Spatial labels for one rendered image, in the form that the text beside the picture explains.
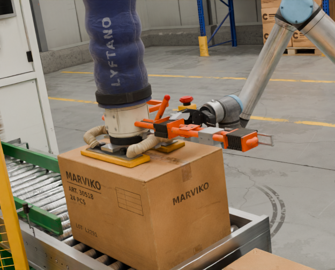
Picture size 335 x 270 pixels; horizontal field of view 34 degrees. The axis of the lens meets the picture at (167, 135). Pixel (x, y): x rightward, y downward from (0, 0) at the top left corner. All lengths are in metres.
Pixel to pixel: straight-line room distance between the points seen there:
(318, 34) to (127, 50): 0.71
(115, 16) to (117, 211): 0.74
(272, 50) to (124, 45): 0.61
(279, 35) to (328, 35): 0.23
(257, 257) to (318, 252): 1.16
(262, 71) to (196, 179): 0.55
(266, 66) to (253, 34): 9.58
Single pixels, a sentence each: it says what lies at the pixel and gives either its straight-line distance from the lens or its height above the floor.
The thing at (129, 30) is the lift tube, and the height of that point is 1.44.
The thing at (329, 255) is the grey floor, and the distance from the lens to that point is 3.26.
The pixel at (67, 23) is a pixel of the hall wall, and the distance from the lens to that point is 12.41.
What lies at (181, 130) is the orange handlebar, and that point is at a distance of 1.93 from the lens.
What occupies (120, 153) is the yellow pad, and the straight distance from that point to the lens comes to 2.12.
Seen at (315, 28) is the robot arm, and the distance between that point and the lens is 2.10.
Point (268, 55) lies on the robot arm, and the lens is 2.27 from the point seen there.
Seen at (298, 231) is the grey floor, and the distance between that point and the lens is 3.52.
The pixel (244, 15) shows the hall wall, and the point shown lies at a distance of 12.10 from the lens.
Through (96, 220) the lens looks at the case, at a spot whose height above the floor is 0.70.
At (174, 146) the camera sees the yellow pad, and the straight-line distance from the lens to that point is 2.16.
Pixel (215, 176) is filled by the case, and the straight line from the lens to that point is 2.13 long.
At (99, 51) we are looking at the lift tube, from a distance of 2.07.
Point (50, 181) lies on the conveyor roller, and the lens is 3.33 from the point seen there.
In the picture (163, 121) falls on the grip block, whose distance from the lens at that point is 2.04.
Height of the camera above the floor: 1.61
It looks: 16 degrees down
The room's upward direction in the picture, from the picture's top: 8 degrees counter-clockwise
